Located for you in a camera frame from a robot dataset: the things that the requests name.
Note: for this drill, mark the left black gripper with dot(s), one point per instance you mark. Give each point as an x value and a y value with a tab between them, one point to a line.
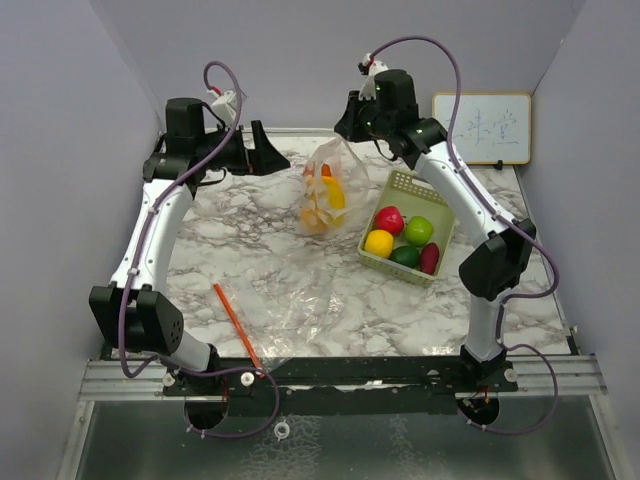
266	158

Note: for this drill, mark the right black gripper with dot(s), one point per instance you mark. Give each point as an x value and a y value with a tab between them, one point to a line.
347	126

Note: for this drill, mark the clear zip top bag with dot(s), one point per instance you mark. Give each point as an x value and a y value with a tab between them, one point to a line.
347	168

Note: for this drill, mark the yellow toy bell pepper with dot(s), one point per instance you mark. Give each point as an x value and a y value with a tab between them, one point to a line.
332	193

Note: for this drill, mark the yellow toy mango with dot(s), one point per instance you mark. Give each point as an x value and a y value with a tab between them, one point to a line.
318	221

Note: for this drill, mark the pale green plastic basket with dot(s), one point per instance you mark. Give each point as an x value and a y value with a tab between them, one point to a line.
413	198

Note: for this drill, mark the red toy apple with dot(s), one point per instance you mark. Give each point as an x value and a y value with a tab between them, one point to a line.
390	220

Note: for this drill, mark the yellow toy lemon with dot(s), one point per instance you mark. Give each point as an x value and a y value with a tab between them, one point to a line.
379	243

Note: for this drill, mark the light green toy apple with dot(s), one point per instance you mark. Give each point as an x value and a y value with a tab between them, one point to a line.
418	231

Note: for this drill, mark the clear bag orange slider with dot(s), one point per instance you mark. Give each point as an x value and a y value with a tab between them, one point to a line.
281	304

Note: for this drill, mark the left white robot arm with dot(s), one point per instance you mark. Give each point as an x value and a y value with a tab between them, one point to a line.
132	311

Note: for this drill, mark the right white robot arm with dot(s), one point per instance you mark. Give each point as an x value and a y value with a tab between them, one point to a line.
501	243

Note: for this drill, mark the small whiteboard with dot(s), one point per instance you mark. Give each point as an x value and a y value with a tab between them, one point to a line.
492	128

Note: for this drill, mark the dark green toy lime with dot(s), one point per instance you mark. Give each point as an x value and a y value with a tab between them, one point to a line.
406	255

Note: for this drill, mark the dark red toy fruit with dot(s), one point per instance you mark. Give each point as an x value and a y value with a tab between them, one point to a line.
429	258

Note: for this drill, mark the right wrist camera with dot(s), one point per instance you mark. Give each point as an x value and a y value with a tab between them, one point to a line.
369	67

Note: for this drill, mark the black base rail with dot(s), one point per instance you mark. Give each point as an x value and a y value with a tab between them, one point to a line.
330	386

